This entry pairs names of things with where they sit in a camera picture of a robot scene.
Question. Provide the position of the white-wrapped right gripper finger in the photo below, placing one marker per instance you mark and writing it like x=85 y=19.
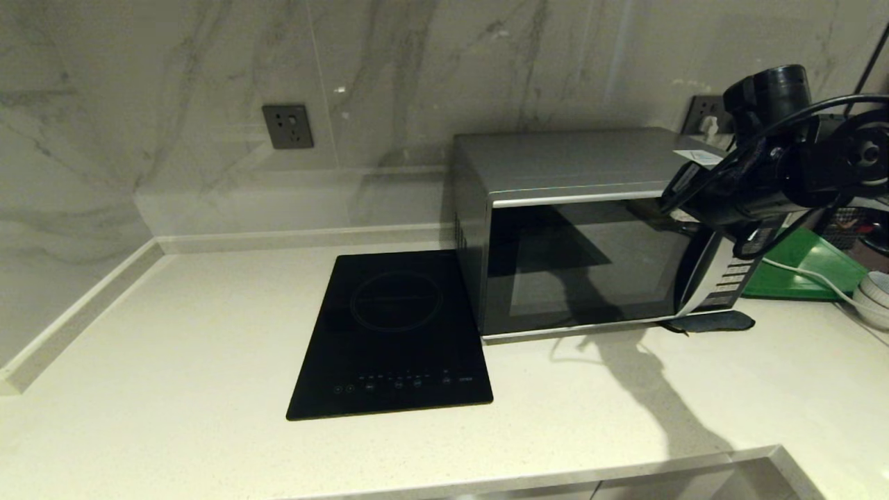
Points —
x=684 y=216

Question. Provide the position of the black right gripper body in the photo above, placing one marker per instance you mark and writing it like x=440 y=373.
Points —
x=743 y=194

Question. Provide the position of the black glass microwave door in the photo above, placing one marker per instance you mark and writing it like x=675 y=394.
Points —
x=590 y=264

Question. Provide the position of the silver microwave oven body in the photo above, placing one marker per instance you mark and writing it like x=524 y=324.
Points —
x=569 y=160

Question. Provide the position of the white paper label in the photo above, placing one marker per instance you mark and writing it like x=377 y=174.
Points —
x=698 y=157

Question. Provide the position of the white power plug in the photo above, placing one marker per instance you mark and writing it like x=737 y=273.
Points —
x=710 y=126

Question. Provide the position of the green plastic cutting board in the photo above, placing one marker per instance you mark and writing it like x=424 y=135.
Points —
x=806 y=271

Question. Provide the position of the black cloth pad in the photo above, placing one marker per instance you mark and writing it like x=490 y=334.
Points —
x=715 y=321

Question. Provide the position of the white stacked bowls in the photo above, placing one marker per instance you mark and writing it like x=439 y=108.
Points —
x=876 y=298

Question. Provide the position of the black induction cooktop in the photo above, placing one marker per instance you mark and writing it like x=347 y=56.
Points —
x=389 y=333

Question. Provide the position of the grey double wall socket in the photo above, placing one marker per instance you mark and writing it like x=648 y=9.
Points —
x=701 y=107

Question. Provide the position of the grey single wall socket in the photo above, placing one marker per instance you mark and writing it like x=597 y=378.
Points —
x=287 y=126

